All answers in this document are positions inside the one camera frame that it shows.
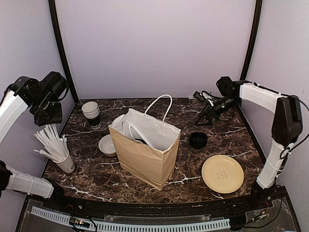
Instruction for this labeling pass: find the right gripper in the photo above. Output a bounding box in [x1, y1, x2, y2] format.
[195, 95, 239, 126]

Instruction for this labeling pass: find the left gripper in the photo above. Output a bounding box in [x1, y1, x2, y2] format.
[32, 94, 62, 126]

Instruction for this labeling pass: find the stack of black lids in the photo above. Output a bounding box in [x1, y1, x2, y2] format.
[189, 131, 208, 149]

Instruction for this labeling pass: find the stack of paper cups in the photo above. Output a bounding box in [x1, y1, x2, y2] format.
[82, 101, 101, 130]

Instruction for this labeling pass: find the brown paper bag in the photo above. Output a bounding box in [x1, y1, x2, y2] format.
[108, 108, 181, 190]

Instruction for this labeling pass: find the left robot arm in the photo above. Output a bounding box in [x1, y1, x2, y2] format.
[0, 72, 74, 211]

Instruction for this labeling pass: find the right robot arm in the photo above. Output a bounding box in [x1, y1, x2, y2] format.
[195, 76, 304, 189]

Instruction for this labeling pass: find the cup of wrapped straws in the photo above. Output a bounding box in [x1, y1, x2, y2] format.
[34, 124, 75, 173]

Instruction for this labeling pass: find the yellow plate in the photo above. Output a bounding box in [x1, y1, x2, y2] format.
[201, 155, 244, 194]

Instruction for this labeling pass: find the white ceramic bowl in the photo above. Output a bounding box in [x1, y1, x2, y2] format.
[98, 134, 116, 158]

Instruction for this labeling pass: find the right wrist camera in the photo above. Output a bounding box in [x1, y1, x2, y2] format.
[193, 90, 219, 106]

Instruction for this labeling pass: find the black front rail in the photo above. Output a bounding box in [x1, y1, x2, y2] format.
[28, 187, 285, 219]

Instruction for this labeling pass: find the white cable duct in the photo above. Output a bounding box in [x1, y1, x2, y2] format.
[31, 206, 230, 232]

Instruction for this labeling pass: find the left black frame post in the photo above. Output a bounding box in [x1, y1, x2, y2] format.
[48, 0, 79, 104]

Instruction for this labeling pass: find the black frame post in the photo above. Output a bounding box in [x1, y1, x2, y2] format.
[239, 0, 263, 81]
[48, 0, 79, 104]

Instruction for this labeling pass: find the right black frame post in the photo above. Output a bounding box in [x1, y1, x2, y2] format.
[239, 0, 263, 81]

